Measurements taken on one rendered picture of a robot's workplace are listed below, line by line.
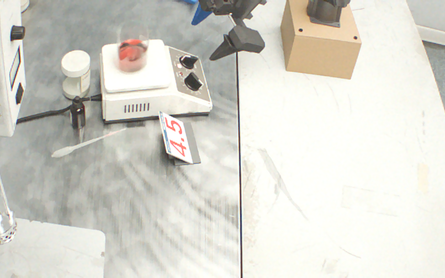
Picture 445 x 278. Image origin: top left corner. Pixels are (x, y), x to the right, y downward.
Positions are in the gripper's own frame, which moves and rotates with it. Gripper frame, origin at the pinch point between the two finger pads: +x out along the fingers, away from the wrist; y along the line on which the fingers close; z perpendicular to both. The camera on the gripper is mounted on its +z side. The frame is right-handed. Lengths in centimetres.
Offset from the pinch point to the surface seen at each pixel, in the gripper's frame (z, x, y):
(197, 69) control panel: -3.2, 9.4, 1.2
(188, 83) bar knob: 1.4, 9.1, 5.5
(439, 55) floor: -198, 15, -55
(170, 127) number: 5.2, 13.6, 12.3
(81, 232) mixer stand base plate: 24.0, 24.4, 27.2
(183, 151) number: 4.4, 13.9, 17.0
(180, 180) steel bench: 5.6, 15.9, 21.6
